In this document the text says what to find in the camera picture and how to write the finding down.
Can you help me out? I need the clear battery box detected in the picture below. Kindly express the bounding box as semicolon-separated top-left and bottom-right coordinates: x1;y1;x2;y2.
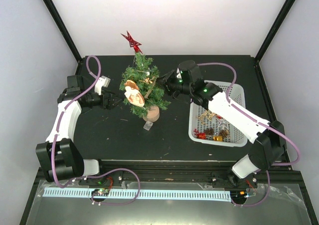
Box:
143;121;153;131

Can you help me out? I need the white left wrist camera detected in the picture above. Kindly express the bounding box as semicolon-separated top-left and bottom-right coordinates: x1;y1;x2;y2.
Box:
94;76;111;95

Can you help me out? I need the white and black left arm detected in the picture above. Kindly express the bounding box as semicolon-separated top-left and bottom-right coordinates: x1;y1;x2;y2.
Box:
35;75;124;185

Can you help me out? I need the wooden santa ornament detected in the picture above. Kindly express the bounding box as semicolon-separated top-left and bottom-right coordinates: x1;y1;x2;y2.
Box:
124;80;145;107

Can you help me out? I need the gold foil gift ornament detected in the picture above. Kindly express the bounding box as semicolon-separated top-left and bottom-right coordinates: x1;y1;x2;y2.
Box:
213;135;223;142

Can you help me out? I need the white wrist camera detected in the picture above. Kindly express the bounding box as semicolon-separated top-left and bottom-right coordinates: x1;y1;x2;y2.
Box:
176;68;182;80
94;76;111;95

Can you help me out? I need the black right rear frame post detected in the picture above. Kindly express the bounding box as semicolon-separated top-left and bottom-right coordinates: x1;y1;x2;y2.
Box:
255;0;296;63

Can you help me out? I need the silver star ornament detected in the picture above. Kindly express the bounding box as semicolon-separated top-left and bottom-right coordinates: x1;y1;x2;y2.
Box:
217;118;229;130

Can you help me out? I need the burlap bow ornament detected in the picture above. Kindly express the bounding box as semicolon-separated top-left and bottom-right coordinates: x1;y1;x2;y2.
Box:
197;110;216;123

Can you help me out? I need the black left rear frame post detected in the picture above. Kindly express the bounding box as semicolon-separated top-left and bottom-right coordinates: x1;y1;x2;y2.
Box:
42;0;82;62

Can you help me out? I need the small green christmas tree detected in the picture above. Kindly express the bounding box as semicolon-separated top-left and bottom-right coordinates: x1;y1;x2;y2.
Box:
120;64;170;118

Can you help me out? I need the black frame post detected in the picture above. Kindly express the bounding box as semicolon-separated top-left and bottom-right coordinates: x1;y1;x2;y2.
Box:
255;0;296;63
42;0;82;62

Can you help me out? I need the white perforated plastic basket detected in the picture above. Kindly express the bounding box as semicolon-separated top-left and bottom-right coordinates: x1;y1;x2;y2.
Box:
188;80;248;148

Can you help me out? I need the brown twig ornament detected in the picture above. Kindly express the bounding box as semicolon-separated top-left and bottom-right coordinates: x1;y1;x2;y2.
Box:
144;79;156;99

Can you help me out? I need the white slotted cable duct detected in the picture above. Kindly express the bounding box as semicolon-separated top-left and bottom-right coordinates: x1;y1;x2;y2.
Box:
42;188;231;202

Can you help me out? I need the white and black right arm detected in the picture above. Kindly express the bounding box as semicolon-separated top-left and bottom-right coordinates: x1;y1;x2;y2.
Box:
157;60;286;187

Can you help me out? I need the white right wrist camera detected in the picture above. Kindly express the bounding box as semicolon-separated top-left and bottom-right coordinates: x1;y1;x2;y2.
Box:
176;68;182;80

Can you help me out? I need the red star tree topper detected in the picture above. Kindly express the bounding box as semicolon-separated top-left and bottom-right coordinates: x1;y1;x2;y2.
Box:
121;31;143;54

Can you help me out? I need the black aluminium frame rail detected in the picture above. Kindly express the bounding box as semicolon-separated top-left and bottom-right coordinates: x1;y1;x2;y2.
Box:
74;160;300;186

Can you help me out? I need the red foil gift ornament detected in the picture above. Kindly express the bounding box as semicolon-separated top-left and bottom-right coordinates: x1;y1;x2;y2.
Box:
196;132;206;140

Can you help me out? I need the pine cone ornament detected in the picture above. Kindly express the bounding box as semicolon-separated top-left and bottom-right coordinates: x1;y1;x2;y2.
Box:
219;130;229;139
204;128;214;136

